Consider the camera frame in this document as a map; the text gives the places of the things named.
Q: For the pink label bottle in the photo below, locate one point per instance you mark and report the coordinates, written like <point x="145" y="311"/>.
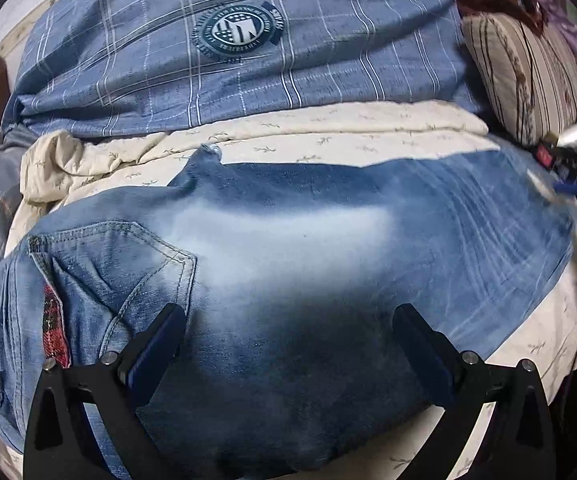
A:
<point x="546" y="155"/>

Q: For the purple cloth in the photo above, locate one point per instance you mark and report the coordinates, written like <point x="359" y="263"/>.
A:
<point x="568" y="25"/>

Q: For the blue plaid quilt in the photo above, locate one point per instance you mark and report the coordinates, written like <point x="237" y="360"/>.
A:
<point x="143" y="60"/>

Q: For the beige striped pillow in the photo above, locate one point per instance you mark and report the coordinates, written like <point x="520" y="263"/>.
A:
<point x="528" y="70"/>

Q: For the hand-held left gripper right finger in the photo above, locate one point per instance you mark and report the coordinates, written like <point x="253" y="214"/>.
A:
<point x="428" y="355"/>

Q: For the blue denim pants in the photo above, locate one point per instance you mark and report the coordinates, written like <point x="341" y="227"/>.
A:
<point x="318" y="260"/>

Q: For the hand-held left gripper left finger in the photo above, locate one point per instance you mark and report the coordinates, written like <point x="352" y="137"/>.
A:
<point x="156" y="345"/>

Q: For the cream leaf print blanket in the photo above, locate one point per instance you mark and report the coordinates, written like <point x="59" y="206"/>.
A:
<point x="318" y="125"/>

